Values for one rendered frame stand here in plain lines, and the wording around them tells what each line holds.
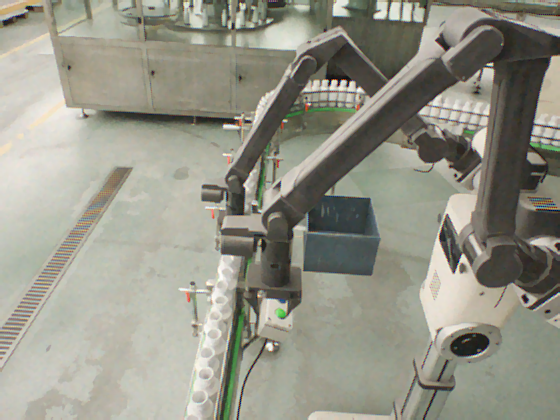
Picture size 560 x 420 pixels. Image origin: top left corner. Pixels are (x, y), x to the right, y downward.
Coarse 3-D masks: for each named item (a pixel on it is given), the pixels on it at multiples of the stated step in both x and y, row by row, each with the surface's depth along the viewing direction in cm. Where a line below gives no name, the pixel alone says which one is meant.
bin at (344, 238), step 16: (320, 208) 213; (336, 208) 213; (352, 208) 212; (368, 208) 212; (304, 224) 208; (320, 224) 218; (336, 224) 218; (352, 224) 217; (368, 224) 209; (304, 240) 198; (320, 240) 186; (336, 240) 185; (352, 240) 185; (368, 240) 184; (304, 256) 191; (320, 256) 190; (336, 256) 190; (352, 256) 190; (368, 256) 189; (336, 272) 195; (352, 272) 195; (368, 272) 194
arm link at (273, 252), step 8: (288, 232) 77; (256, 240) 76; (264, 240) 76; (288, 240) 75; (256, 248) 77; (264, 248) 77; (272, 248) 75; (280, 248) 75; (288, 248) 76; (264, 256) 78; (272, 256) 76; (280, 256) 76; (288, 256) 78; (280, 264) 77
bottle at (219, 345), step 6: (210, 330) 112; (216, 330) 113; (210, 336) 113; (216, 336) 114; (204, 342) 114; (210, 342) 111; (216, 342) 111; (222, 342) 113; (216, 348) 112; (222, 348) 112; (216, 354) 111; (222, 354) 113; (222, 360) 114
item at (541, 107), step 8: (552, 32) 443; (552, 64) 427; (552, 72) 430; (544, 80) 436; (552, 80) 434; (544, 88) 439; (552, 88) 437; (544, 96) 444; (552, 96) 441; (544, 104) 447; (552, 104) 445; (544, 112) 451; (552, 112) 449
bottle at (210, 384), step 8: (208, 368) 103; (200, 376) 103; (208, 376) 107; (200, 384) 101; (208, 384) 101; (216, 384) 104; (208, 392) 102; (216, 392) 103; (216, 400) 105; (216, 416) 108
